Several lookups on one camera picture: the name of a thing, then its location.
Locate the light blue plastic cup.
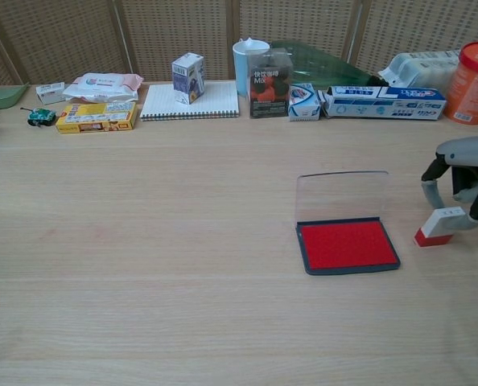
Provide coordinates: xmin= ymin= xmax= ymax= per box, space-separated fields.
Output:
xmin=232 ymin=36 xmax=271 ymax=98

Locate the red ink pad with clear lid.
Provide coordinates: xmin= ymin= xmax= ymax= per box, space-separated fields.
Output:
xmin=294 ymin=170 xmax=402 ymax=277

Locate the small purple milk carton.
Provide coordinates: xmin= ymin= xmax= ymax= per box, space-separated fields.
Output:
xmin=171 ymin=52 xmax=206 ymax=105

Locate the white spiral notebook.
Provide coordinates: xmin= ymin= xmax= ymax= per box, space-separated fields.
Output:
xmin=139 ymin=83 xmax=241 ymax=121

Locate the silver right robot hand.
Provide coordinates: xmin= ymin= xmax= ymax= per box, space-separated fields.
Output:
xmin=420 ymin=134 xmax=478 ymax=232

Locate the yellow flat cardboard box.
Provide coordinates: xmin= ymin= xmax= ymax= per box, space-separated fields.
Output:
xmin=55 ymin=101 xmax=140 ymax=135

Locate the small white medicine box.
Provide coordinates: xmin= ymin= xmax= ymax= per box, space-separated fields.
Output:
xmin=35 ymin=81 xmax=67 ymax=106

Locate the wooden lattice folding screen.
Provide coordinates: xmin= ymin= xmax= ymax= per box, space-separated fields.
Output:
xmin=0 ymin=0 xmax=478 ymax=87

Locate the white plastic food package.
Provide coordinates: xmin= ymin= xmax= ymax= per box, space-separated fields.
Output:
xmin=377 ymin=49 xmax=463 ymax=91

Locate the white blue toothpaste box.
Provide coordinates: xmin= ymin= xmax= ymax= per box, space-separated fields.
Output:
xmin=316 ymin=85 xmax=447 ymax=121

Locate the clear box with dark label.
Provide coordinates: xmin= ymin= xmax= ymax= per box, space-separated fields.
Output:
xmin=249 ymin=47 xmax=293 ymax=119

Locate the white wet wipes pack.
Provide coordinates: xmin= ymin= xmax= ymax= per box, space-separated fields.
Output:
xmin=62 ymin=72 xmax=144 ymax=104

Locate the green plastic bag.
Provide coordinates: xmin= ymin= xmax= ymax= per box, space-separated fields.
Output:
xmin=270 ymin=39 xmax=388 ymax=88

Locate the green toy tank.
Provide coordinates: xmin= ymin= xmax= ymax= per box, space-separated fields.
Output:
xmin=20 ymin=105 xmax=57 ymax=129

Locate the orange canister with red lid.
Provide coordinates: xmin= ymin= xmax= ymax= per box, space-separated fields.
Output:
xmin=442 ymin=40 xmax=478 ymax=126

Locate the white and red stamp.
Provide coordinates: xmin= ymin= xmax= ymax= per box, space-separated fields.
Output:
xmin=413 ymin=206 xmax=467 ymax=248

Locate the small white and blue box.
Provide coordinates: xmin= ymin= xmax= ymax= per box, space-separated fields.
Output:
xmin=288 ymin=82 xmax=321 ymax=122

